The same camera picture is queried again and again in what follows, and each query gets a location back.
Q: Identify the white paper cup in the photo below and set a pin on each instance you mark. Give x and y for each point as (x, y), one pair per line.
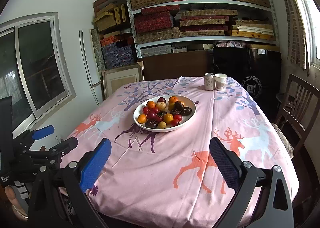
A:
(220, 81)

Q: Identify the dark water chestnut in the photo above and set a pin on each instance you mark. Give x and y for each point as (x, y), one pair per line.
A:
(186, 111)
(152, 124)
(179, 105)

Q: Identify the pink deer tablecloth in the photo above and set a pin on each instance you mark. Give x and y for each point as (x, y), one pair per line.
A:
(169, 179)

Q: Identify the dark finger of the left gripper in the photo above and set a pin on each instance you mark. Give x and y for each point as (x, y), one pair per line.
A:
(63, 148)

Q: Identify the pink drink can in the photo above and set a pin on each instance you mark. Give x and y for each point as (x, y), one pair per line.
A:
(209, 83)

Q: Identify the window with grey frame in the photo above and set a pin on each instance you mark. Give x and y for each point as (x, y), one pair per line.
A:
(33, 69)

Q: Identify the large orange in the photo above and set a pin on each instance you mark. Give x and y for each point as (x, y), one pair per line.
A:
(173, 99)

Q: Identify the small mandarin orange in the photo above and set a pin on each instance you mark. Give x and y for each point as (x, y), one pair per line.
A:
(151, 105)

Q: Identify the wooden chair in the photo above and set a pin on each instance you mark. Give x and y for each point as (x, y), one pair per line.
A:
(297, 99)

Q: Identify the yellow-orange round fruit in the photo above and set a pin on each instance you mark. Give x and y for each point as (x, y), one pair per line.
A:
(168, 118)

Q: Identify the dark red plum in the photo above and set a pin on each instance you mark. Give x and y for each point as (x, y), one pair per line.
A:
(151, 115)

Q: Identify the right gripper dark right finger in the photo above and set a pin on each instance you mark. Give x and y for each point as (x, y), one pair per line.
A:
(231, 167)

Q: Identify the red cherry tomato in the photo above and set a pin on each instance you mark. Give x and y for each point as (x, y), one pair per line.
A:
(145, 110)

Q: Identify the framed picture leaning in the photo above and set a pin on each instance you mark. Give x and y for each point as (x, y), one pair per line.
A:
(115, 78)

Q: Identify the dark water chestnut front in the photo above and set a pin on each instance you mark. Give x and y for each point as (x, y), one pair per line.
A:
(152, 124)

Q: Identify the white oval plate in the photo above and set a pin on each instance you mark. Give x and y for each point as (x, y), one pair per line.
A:
(175, 124)

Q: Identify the small orange fruit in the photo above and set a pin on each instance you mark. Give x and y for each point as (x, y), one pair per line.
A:
(142, 119)

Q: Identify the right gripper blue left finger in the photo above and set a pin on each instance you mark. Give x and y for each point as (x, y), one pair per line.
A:
(92, 163)

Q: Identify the left hand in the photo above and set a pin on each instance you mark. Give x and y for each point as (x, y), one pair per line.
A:
(17, 209)

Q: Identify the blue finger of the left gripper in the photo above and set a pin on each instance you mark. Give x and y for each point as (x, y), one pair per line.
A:
(42, 133)

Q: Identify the metal storage shelf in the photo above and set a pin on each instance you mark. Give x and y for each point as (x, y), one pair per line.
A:
(173, 26)

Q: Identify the pale yellow potato-like fruit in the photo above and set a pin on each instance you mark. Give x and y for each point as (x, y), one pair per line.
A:
(161, 106)

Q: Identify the small yellow longan fruit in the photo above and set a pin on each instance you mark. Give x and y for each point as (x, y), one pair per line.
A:
(162, 125)

